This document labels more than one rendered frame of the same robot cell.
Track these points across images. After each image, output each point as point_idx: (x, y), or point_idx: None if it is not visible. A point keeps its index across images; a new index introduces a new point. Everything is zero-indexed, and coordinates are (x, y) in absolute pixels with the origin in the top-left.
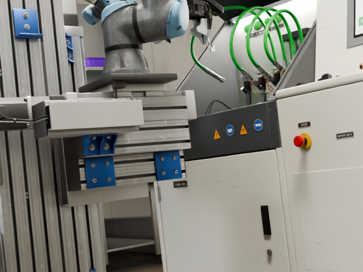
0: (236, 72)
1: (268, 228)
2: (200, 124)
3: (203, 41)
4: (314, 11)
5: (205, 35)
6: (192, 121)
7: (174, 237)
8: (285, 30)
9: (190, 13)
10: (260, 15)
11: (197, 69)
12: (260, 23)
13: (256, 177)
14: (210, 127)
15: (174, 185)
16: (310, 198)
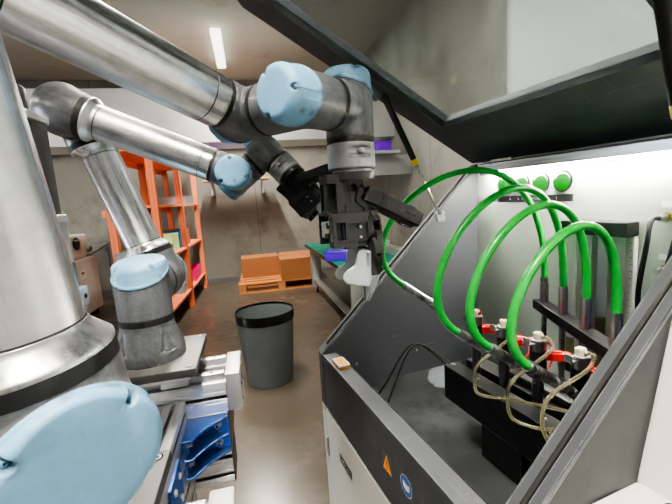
0: (479, 247)
1: None
2: (367, 419)
3: (365, 296)
4: (655, 188)
5: (367, 286)
6: (358, 400)
7: None
8: (574, 208)
9: (330, 241)
10: (528, 169)
11: (410, 254)
12: (526, 183)
13: None
14: (380, 441)
15: (340, 458)
16: None
